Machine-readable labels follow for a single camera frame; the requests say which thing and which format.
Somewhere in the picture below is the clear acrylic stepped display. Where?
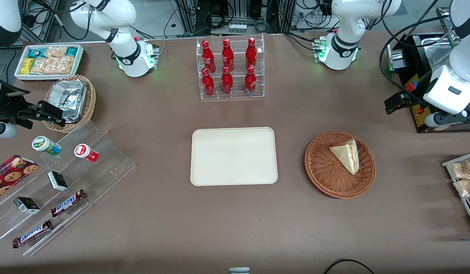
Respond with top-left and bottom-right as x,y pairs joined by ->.
0,120 -> 137,256

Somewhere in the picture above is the white snack tray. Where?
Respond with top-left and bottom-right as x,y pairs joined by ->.
14,44 -> 85,81

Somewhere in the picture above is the clear bagged pastry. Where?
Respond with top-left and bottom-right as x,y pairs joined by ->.
454,179 -> 470,198
449,158 -> 470,180

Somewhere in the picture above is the clear acrylic bottle rack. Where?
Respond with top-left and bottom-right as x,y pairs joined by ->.
196,33 -> 265,100

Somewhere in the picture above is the silver foil container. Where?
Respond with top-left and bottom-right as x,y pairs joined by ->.
48,79 -> 88,123

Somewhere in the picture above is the grey wire rack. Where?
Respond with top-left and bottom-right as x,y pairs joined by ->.
442,151 -> 470,233

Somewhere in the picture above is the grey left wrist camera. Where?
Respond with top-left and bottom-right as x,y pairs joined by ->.
424,110 -> 470,128

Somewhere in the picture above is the silver black control box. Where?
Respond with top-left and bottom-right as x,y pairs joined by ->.
387,43 -> 409,72

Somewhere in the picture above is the cream rectangular tray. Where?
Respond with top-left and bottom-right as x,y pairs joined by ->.
190,127 -> 278,186

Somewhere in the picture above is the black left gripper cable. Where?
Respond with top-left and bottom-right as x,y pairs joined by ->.
379,0 -> 454,109

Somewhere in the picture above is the small black box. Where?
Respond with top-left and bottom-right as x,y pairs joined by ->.
13,196 -> 41,214
48,171 -> 69,191

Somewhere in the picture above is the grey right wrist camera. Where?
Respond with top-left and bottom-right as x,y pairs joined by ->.
0,122 -> 17,140

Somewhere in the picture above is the black food display appliance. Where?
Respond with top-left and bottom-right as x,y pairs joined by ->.
387,32 -> 470,134

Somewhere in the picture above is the red cola bottle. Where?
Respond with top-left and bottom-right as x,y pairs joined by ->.
221,38 -> 234,72
221,66 -> 234,96
245,37 -> 257,71
245,65 -> 257,95
202,40 -> 216,73
202,68 -> 215,97

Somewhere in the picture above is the light tan wicker basket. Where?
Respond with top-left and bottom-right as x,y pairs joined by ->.
43,74 -> 97,133

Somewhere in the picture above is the brown round wicker basket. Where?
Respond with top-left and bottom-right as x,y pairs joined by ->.
304,131 -> 376,199

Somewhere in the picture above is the aluminium equipment rack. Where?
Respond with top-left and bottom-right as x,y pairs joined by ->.
176,0 -> 296,37

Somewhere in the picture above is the red lid yogurt cup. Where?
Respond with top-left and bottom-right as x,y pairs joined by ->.
74,143 -> 99,163

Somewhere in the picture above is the green lid yogurt cup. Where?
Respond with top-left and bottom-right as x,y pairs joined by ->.
32,136 -> 62,156

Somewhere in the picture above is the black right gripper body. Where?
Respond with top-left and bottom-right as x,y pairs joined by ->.
0,70 -> 30,124

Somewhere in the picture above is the Snickers chocolate bar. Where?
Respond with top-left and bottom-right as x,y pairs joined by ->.
50,189 -> 87,218
12,220 -> 53,249

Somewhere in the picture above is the triangular sandwich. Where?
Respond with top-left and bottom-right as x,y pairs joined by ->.
329,139 -> 360,175

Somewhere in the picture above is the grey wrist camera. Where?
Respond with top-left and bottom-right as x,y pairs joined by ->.
0,122 -> 17,140
424,110 -> 470,128

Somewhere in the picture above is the clear cracker bag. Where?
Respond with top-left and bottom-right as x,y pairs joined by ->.
31,56 -> 74,75
45,46 -> 68,59

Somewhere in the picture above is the black cable loop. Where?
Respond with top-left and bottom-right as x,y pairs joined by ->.
323,259 -> 374,274

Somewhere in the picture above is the red chocolate cookie box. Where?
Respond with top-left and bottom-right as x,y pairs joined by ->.
0,154 -> 38,202

